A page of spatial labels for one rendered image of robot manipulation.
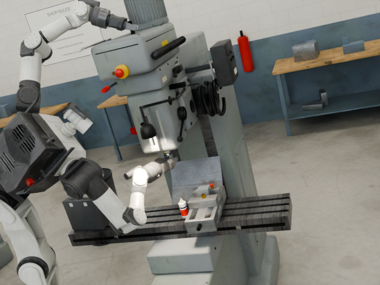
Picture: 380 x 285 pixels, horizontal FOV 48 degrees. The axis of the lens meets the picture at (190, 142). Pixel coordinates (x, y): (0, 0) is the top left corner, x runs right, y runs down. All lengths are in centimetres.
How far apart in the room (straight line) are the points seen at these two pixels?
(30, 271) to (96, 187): 55
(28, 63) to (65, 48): 518
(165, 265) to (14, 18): 595
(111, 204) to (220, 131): 94
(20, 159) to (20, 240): 46
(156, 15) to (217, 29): 409
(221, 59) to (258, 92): 419
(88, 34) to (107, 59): 506
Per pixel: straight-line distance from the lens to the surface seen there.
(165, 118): 204
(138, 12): 223
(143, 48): 184
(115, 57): 190
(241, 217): 217
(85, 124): 185
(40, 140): 172
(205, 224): 210
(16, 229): 205
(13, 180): 184
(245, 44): 611
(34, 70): 203
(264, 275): 295
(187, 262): 220
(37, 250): 211
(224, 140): 250
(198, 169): 258
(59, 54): 729
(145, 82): 198
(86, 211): 247
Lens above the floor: 198
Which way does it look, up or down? 18 degrees down
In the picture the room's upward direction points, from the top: 15 degrees counter-clockwise
